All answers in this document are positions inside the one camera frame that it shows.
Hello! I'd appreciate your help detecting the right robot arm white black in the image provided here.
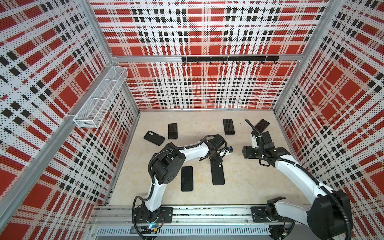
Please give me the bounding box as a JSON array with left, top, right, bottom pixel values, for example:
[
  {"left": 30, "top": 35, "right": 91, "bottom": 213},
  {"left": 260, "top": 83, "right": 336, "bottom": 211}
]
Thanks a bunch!
[{"left": 243, "top": 120, "right": 354, "bottom": 240}]

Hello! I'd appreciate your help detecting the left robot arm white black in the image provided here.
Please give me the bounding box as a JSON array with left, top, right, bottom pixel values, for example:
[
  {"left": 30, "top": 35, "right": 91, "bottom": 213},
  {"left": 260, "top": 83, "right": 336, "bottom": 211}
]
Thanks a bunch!
[{"left": 133, "top": 134, "right": 234, "bottom": 214}]

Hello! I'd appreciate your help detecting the black phone far right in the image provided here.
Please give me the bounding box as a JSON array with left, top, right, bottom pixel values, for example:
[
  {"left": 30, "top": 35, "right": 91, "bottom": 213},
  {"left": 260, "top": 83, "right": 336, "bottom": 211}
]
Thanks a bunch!
[{"left": 255, "top": 119, "right": 270, "bottom": 133}]

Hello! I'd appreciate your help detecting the black phone front centre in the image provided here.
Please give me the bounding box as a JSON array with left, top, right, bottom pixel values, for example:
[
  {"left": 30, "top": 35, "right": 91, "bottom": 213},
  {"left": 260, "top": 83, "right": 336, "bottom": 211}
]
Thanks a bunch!
[{"left": 181, "top": 166, "right": 194, "bottom": 192}]

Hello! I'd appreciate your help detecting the black phone far left upright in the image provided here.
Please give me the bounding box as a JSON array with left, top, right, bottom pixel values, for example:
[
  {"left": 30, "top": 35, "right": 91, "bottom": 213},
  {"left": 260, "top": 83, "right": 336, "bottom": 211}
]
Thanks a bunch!
[{"left": 168, "top": 123, "right": 178, "bottom": 140}]

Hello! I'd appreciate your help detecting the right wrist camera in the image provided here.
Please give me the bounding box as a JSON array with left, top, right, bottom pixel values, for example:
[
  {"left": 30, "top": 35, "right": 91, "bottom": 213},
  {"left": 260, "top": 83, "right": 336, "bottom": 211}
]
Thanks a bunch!
[{"left": 251, "top": 136, "right": 259, "bottom": 148}]

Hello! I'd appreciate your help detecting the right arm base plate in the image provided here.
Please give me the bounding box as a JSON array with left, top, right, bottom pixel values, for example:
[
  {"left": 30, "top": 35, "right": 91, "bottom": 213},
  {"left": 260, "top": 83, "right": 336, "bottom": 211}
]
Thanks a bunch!
[{"left": 251, "top": 206, "right": 293, "bottom": 224}]

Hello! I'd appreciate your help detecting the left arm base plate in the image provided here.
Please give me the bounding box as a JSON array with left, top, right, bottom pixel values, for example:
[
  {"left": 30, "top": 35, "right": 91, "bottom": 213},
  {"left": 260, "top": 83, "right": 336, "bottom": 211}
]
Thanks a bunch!
[{"left": 134, "top": 206, "right": 174, "bottom": 224}]

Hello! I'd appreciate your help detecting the black hook rail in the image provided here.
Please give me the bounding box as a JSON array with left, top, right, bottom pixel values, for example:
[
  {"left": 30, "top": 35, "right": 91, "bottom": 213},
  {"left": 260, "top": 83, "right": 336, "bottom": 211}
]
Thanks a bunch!
[{"left": 181, "top": 56, "right": 280, "bottom": 63}]

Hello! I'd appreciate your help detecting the aluminium front rail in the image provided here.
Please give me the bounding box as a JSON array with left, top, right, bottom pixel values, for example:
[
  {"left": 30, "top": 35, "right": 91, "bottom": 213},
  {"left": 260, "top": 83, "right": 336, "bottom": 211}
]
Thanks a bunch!
[{"left": 90, "top": 205, "right": 292, "bottom": 226}]

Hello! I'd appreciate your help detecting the wire mesh wall basket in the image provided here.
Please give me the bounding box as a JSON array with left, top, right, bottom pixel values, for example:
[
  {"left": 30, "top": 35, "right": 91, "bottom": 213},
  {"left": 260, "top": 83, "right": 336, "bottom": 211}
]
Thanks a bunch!
[{"left": 74, "top": 66, "right": 128, "bottom": 129}]

